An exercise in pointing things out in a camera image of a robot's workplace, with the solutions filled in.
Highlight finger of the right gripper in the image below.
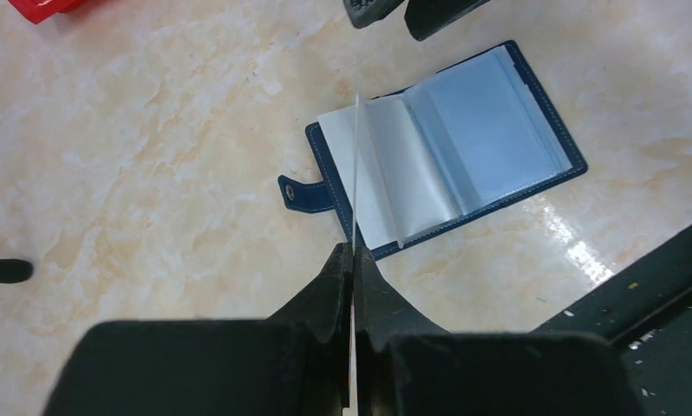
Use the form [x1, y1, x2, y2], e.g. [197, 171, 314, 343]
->
[404, 0, 488, 42]
[343, 0, 403, 29]

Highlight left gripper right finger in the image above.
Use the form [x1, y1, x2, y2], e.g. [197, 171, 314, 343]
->
[354, 248, 643, 415]

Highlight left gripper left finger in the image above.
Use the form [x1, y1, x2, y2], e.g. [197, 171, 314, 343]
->
[44, 243, 353, 415]

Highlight navy blue card holder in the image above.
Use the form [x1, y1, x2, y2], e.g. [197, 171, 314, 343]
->
[278, 40, 588, 259]

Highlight pink tripod stand legs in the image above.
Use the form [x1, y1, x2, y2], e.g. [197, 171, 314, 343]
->
[0, 259, 34, 284]

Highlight left red plastic bin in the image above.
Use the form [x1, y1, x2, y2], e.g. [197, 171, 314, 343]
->
[9, 0, 86, 24]

